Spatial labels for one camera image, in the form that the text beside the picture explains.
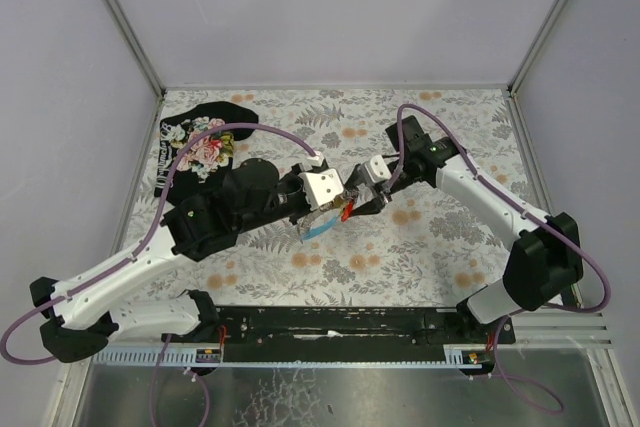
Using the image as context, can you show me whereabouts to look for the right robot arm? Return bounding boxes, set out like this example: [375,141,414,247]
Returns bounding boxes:
[345,116,584,325]

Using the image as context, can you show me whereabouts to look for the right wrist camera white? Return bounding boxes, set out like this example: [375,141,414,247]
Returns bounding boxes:
[361,155,392,185]

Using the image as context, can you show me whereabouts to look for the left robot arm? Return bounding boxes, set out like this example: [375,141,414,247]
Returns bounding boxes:
[30,158,342,363]

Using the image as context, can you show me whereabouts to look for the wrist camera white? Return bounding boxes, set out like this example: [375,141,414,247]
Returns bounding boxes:
[361,155,392,185]
[298,151,344,211]

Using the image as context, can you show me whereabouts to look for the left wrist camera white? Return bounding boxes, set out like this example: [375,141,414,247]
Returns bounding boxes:
[298,151,344,211]

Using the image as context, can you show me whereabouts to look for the white cable duct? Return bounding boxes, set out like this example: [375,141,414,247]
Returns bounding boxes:
[93,339,484,370]

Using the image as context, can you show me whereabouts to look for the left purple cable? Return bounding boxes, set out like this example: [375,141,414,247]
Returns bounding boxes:
[0,122,321,365]

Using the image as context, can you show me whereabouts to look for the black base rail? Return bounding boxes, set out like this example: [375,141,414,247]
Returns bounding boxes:
[159,303,516,364]

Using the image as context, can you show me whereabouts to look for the black floral cloth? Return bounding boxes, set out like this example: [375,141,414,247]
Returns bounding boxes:
[154,101,259,205]

